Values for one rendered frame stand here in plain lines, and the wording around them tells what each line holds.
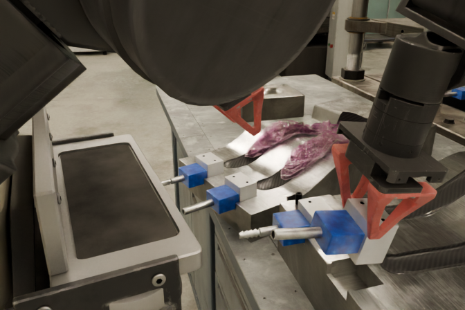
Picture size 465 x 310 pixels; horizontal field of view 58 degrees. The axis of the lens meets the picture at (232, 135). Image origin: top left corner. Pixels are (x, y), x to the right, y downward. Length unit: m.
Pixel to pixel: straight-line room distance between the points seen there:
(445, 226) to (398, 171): 0.29
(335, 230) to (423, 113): 0.15
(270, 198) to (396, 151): 0.36
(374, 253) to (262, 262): 0.23
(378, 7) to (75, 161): 7.88
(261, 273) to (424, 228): 0.24
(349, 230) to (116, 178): 0.25
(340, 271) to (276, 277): 0.12
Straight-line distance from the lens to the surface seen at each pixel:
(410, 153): 0.43
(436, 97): 0.42
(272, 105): 1.27
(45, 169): 0.30
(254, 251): 0.70
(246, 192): 0.73
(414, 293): 0.54
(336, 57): 4.82
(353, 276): 0.58
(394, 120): 0.41
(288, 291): 0.64
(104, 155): 0.47
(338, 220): 0.48
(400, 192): 0.42
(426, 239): 0.64
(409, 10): 0.41
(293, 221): 0.59
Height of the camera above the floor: 1.22
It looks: 21 degrees down
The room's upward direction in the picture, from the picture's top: straight up
